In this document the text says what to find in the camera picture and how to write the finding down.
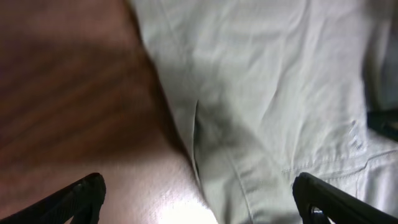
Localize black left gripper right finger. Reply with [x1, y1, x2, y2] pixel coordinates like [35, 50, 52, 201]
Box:
[293, 172, 397, 224]

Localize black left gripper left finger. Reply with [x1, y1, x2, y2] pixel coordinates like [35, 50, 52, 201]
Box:
[1, 173, 106, 224]

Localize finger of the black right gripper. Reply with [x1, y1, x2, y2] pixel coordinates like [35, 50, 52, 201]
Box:
[367, 109, 397, 141]

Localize khaki green shorts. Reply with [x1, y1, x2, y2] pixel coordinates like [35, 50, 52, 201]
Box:
[132, 0, 397, 223]

